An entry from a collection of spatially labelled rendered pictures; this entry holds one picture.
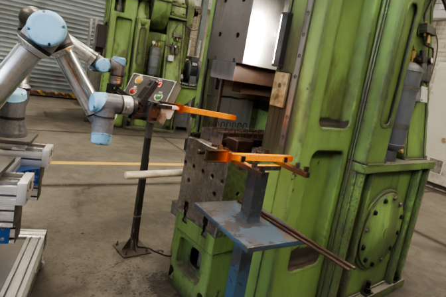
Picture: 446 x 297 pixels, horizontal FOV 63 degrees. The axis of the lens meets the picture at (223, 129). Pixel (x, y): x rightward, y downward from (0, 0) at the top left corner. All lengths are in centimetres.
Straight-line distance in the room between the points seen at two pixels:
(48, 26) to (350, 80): 146
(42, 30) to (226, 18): 102
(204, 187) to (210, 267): 42
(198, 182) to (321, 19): 104
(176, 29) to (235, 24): 524
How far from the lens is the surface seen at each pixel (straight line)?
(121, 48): 685
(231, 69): 195
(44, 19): 136
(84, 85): 152
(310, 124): 179
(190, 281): 222
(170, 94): 229
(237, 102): 232
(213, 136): 202
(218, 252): 204
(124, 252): 268
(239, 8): 199
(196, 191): 206
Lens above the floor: 131
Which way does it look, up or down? 9 degrees down
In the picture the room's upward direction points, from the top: 10 degrees clockwise
